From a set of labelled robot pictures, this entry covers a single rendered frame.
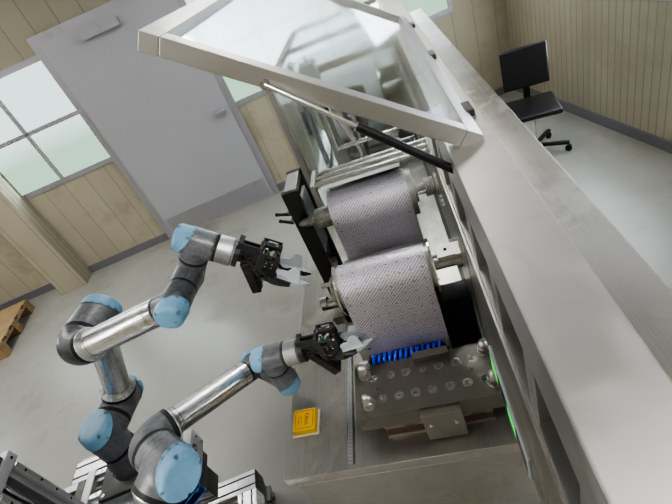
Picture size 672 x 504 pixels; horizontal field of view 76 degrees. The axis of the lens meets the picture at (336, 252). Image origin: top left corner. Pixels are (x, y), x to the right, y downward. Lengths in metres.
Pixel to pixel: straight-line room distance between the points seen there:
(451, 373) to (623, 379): 0.81
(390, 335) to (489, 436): 0.35
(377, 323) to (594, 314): 0.80
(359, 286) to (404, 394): 0.30
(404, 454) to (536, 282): 0.85
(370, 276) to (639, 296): 0.59
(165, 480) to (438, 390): 0.68
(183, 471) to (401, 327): 0.64
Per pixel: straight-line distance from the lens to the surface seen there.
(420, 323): 1.21
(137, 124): 4.68
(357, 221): 1.26
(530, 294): 0.48
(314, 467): 1.33
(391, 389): 1.21
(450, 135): 0.76
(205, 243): 1.12
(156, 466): 1.19
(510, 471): 1.36
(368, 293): 1.12
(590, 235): 0.88
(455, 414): 1.16
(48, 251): 5.29
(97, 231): 5.30
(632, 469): 0.39
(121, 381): 1.68
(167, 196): 4.90
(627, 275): 0.81
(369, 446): 1.30
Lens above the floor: 2.00
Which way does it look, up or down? 35 degrees down
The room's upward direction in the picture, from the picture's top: 24 degrees counter-clockwise
